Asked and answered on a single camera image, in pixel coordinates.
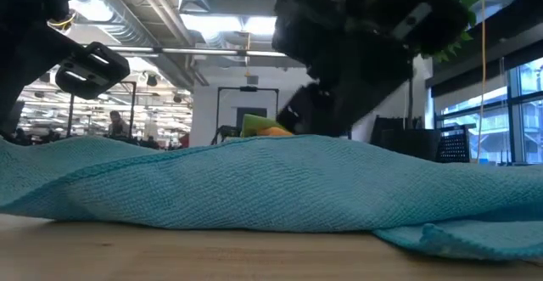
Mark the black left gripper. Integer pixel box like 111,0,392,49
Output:
0,21,81,136

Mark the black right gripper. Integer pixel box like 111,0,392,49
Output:
271,0,415,138

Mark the orange microfiber towel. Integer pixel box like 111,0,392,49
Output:
256,126,294,138

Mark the green microfiber towel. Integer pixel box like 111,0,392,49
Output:
240,113,289,138

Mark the blue microfiber towel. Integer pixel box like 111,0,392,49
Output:
0,134,543,261

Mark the black leaning panel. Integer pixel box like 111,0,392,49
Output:
369,115,409,146

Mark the person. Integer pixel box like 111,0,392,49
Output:
108,110,132,140

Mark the black perforated crate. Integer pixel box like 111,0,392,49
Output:
436,124,476,164

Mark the long ceiling light strip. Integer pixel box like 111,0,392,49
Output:
105,45,289,58

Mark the dark framed window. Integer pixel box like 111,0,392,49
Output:
434,55,543,166

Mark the yellow black cord reel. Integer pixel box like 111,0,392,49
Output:
47,11,78,35

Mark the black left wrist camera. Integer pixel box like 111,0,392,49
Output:
54,41,132,101

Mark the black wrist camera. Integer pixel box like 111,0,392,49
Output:
343,0,472,57
54,41,132,101

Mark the black background frame stand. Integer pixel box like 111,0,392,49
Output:
67,80,137,138
216,86,280,137

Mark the silver ventilation duct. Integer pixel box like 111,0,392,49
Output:
97,0,211,91

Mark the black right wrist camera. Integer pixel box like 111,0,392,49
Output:
343,0,472,57

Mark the yellow hanging cord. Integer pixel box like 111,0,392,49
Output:
475,0,487,163

